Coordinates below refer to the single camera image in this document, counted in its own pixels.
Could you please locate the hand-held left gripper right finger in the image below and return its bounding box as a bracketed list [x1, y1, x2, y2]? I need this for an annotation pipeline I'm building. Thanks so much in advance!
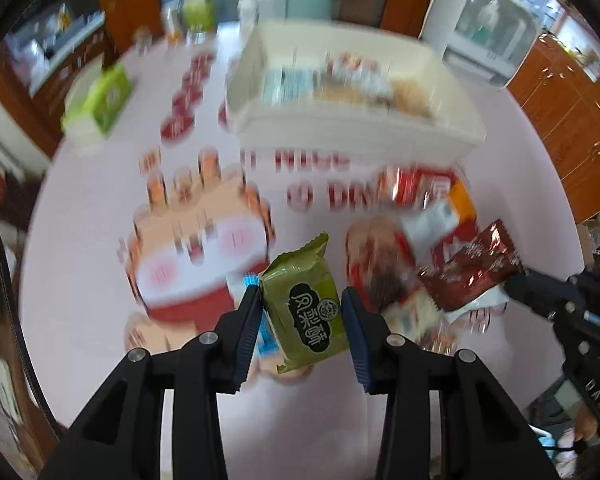
[341, 287, 563, 480]

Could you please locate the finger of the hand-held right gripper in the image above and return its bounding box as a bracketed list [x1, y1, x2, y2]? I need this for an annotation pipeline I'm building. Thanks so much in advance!
[502, 267, 588, 321]

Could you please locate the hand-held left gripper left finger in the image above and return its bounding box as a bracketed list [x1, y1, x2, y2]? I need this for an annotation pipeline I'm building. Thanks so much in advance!
[39, 285, 264, 480]

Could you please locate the blue white snack packet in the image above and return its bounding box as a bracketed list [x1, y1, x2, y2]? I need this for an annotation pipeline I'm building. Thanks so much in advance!
[227, 272, 281, 358]

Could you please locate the green snack packet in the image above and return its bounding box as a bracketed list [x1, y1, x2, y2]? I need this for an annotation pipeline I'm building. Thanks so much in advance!
[259, 232, 352, 375]

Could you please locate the dark red snack packet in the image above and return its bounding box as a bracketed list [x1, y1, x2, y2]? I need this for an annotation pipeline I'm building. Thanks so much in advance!
[416, 219, 526, 312]

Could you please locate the pile of snack packets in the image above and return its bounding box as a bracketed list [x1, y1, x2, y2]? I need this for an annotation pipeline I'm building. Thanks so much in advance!
[345, 165, 526, 356]

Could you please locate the white plastic tray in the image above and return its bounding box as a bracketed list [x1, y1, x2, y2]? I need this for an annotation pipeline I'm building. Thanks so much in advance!
[225, 22, 487, 161]

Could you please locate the yellow flaky snack packet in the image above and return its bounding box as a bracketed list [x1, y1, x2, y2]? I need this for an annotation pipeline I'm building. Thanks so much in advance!
[392, 77, 433, 116]

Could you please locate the light blue snack packet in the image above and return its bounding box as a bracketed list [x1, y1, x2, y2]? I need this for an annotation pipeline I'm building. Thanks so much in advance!
[262, 67, 318, 108]

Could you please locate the person's right hand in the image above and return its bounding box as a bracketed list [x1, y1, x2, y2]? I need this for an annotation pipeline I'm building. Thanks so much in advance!
[572, 400, 600, 443]

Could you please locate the wooden shelf cabinet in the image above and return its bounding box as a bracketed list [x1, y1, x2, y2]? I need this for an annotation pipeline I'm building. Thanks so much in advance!
[505, 0, 600, 226]

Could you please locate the white teal baby bottle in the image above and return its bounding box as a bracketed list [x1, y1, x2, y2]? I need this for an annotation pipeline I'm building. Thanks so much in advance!
[472, 0, 503, 41]

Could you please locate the green tissue box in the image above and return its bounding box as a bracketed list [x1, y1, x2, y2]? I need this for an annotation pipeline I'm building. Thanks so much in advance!
[61, 65, 133, 146]

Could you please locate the white sterilizer cabinet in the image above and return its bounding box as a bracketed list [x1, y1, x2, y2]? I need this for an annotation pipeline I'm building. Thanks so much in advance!
[419, 0, 540, 91]

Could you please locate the metal drink can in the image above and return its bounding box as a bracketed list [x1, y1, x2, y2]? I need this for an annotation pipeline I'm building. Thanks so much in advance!
[164, 7, 185, 43]

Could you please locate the glass bottle green label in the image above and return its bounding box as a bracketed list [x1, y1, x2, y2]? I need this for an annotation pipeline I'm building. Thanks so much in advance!
[180, 0, 216, 36]

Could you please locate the white pill bottle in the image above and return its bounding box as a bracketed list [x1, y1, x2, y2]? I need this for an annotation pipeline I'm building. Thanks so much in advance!
[237, 0, 258, 28]

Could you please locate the white plastic bottle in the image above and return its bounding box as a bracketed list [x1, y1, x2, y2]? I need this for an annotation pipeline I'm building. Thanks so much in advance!
[257, 0, 288, 23]

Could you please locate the wooden kitchen counter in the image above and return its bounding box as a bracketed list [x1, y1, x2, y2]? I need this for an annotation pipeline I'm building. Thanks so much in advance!
[5, 7, 108, 98]

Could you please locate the black cable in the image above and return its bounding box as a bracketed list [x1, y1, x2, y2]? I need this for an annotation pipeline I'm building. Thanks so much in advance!
[0, 202, 63, 441]

